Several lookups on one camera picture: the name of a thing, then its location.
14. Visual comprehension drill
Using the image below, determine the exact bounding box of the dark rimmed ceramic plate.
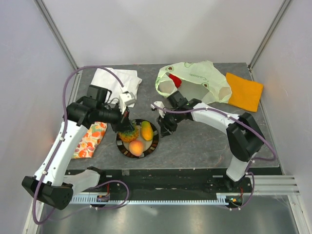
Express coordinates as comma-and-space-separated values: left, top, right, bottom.
116, 119, 159, 158

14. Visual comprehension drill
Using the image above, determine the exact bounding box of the light green plastic bag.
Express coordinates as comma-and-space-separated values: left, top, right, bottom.
155, 60, 232, 104

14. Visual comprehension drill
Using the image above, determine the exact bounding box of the fake red pepper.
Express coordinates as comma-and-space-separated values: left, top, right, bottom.
168, 74, 182, 88

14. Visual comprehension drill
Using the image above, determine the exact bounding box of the floral patterned cloth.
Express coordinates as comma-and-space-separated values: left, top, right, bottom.
72, 122, 107, 159

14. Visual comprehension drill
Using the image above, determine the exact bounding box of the right aluminium frame post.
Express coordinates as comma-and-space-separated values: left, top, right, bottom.
248, 0, 293, 72

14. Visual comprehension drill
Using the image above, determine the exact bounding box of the fake peach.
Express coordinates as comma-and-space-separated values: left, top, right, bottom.
129, 140, 144, 156

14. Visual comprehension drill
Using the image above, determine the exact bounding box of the aluminium front rail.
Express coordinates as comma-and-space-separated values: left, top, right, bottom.
35, 174, 300, 195

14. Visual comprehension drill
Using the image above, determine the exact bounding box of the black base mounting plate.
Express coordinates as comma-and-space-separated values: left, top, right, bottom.
74, 168, 254, 195

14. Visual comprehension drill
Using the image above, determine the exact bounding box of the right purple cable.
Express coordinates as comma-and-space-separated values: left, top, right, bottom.
150, 103, 278, 212

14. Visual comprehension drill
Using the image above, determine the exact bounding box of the white slotted cable duct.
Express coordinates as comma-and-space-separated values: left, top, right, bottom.
70, 193, 230, 206

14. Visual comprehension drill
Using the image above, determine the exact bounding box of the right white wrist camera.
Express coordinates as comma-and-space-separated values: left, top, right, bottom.
151, 101, 166, 118

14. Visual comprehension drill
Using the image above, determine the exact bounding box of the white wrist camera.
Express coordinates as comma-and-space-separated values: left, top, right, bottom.
119, 91, 136, 113
151, 101, 166, 118

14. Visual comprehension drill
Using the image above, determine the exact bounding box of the aluminium frame post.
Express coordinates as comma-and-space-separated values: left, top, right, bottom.
248, 0, 293, 72
34, 0, 78, 70

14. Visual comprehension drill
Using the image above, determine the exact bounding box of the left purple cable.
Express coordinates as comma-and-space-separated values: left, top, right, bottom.
31, 65, 130, 225

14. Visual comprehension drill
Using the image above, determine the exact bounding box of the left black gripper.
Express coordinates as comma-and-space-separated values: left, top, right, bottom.
97, 102, 135, 133

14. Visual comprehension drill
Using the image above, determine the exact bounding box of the fake mango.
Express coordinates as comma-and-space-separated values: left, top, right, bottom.
140, 121, 154, 141

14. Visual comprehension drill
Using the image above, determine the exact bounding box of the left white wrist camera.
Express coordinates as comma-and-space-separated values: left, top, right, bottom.
119, 91, 136, 113

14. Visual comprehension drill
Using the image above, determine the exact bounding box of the fake pineapple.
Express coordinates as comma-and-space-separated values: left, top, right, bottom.
118, 123, 139, 143

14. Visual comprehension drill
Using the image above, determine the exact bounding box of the left aluminium frame post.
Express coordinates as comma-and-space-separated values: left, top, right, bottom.
34, 0, 78, 70

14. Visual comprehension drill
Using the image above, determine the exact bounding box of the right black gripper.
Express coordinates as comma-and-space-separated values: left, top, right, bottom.
156, 108, 182, 138

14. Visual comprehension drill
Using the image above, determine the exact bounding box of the orange folded cloth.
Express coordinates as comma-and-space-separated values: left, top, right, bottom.
226, 73, 264, 112

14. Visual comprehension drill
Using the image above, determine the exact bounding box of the purple cable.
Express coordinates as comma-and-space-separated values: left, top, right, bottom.
150, 103, 278, 212
31, 65, 130, 225

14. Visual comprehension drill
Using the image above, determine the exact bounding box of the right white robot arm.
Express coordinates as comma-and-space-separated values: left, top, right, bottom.
151, 91, 265, 192

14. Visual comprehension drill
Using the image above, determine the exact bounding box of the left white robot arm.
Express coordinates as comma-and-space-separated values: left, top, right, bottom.
21, 85, 136, 210

